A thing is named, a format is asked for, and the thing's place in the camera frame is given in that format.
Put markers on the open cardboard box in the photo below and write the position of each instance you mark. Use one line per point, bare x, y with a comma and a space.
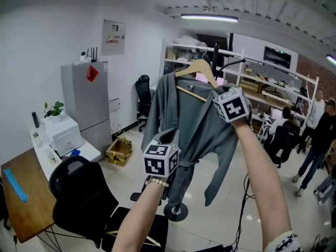
119, 152

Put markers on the black high-back office chair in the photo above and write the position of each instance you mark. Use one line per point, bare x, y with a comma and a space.
144, 98

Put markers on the black mesh office chair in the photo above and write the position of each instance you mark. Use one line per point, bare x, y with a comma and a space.
78, 193

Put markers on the grey wall electrical panel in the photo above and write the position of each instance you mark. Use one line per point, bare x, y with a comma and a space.
113, 37

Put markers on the person's right forearm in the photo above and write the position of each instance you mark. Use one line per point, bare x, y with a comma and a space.
260, 172

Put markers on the wooden desk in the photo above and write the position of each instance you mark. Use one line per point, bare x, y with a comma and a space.
23, 214

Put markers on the black mesh swivel chair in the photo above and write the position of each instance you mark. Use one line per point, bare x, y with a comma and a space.
283, 146

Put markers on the white black patterned sleeve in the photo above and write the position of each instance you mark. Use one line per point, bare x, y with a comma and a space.
283, 243

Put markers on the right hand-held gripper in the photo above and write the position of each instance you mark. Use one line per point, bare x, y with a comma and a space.
233, 106

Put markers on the clear glass jar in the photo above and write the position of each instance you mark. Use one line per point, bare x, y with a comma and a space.
38, 140

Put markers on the person's left forearm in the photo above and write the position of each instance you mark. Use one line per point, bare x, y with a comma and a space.
139, 214

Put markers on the white security camera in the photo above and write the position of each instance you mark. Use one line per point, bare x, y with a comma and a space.
83, 56

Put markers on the black wifi router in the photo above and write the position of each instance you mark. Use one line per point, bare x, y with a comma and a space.
93, 58

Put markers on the red paper decoration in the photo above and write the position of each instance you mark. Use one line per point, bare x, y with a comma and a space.
92, 73

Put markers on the green potted plant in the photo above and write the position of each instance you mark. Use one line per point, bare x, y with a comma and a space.
53, 110

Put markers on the silver refrigerator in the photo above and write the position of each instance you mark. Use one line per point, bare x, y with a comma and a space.
86, 101

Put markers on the blue small object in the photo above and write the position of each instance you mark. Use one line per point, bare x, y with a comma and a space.
75, 153

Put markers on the dark wall-mounted unit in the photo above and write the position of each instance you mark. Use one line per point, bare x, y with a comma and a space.
277, 57

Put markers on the black thermos bottle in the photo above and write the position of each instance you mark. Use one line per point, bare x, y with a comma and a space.
35, 119

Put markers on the lit computer monitor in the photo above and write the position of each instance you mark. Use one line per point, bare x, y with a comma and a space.
201, 77

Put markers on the grey garment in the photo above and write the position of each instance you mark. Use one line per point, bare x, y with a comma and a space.
194, 119

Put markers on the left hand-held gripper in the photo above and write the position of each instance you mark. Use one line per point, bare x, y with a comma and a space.
157, 161

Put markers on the long ceiling light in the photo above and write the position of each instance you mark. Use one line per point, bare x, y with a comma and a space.
209, 18
331, 58

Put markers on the white countertop appliance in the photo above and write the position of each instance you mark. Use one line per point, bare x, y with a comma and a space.
65, 135

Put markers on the wooden clothes hanger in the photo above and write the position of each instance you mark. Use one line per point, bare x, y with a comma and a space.
202, 65

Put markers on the white wall-mounted box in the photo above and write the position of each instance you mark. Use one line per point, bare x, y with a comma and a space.
114, 104

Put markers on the white metal shelving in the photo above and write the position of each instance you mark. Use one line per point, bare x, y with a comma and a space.
262, 83

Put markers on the white small table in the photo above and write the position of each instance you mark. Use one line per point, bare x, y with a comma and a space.
265, 126

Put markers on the blue flat strip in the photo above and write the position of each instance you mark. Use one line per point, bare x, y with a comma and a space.
15, 184

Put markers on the white side table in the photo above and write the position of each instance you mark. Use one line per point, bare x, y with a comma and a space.
89, 153

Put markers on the clear plastic bottle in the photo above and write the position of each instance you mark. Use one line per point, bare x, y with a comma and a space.
51, 154

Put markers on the black coat rack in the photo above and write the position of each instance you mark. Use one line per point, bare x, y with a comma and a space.
215, 62

